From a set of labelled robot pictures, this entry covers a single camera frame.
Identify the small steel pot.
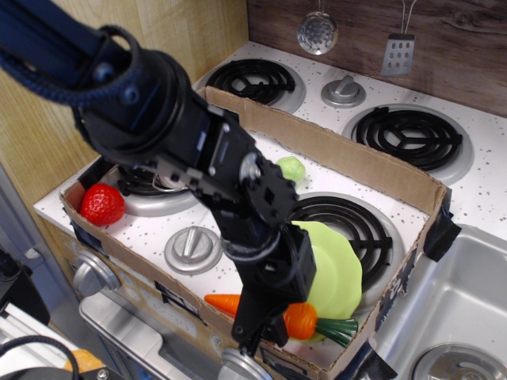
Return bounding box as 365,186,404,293
151,174,188,193

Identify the back right black burner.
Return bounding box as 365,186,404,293
342,104,474,186

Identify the front left black burner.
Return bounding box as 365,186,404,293
102,166,197,217

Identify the black burner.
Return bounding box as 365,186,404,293
102,166,197,217
342,104,474,186
289,192,405,314
194,59,306,114

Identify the front right black burner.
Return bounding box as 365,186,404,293
289,192,405,314

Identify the silver right oven knob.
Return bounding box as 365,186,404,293
217,348,273,380

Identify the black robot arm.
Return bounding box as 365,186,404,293
1,1,316,355

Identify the steel toy sink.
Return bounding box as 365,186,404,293
375,226,506,379

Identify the red toy strawberry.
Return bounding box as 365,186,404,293
80,184,126,226

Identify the hanging metal skimmer ladle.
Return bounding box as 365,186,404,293
296,0,338,55

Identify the black cable loop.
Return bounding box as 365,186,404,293
0,334,80,380

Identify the silver back stove knob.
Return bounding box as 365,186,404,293
321,75,366,108

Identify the silver stove knob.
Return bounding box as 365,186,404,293
164,226,222,276
321,75,366,108

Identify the silver left oven knob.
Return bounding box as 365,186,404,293
72,250,120,297

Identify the silver oven door handle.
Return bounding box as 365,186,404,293
79,293,220,379

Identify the green toy broccoli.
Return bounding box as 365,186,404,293
276,156,306,183

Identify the light green plastic plate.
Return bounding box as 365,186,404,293
293,221,363,342

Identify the silver oven knob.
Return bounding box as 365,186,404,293
217,348,273,380
72,250,120,297

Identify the silver front stove knob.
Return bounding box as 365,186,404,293
164,226,222,276

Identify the orange toy carrot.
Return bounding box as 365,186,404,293
204,294,359,348

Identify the back left black burner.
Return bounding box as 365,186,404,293
194,59,306,114

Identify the hanging metal slotted spatula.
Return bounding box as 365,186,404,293
381,0,417,77

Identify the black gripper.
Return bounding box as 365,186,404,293
231,223,316,358

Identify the cardboard fence box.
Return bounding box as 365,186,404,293
61,87,451,379

